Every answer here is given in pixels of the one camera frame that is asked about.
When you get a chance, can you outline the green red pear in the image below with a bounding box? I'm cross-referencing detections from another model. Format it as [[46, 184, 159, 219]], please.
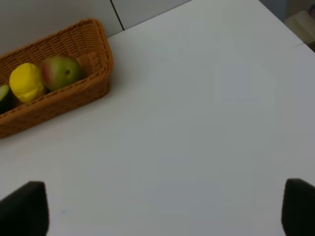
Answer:
[[40, 55, 84, 91]]

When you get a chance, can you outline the orange wicker basket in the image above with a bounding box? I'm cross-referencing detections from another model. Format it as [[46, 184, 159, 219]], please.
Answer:
[[0, 18, 113, 138]]

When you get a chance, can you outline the yellow lemon toy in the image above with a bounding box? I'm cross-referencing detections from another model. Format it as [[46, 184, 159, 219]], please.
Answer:
[[9, 63, 46, 103]]

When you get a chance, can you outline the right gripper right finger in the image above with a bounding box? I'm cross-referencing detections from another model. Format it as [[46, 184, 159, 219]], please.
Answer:
[[281, 178, 315, 236]]

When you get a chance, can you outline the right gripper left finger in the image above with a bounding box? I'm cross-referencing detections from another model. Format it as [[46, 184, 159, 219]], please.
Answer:
[[0, 181, 49, 236]]

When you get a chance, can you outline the halved avocado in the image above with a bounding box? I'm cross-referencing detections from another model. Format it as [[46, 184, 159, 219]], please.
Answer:
[[0, 85, 17, 115]]

